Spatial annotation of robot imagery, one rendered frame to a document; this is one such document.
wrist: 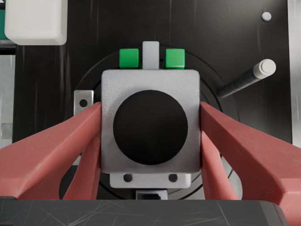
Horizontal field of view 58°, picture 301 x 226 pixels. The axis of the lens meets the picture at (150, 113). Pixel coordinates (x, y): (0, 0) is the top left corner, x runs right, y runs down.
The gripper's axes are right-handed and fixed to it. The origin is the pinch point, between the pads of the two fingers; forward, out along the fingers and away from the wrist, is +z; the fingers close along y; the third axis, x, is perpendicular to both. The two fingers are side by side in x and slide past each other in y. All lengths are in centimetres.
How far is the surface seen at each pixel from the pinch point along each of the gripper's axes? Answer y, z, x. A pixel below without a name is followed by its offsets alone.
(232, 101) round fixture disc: -6.4, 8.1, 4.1
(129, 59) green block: 1.3, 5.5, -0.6
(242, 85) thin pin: -5.4, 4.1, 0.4
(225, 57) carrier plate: -6.5, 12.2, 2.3
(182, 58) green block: -2.0, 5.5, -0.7
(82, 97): 5.0, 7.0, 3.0
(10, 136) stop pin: 12.2, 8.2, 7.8
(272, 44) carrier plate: -10.6, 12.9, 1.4
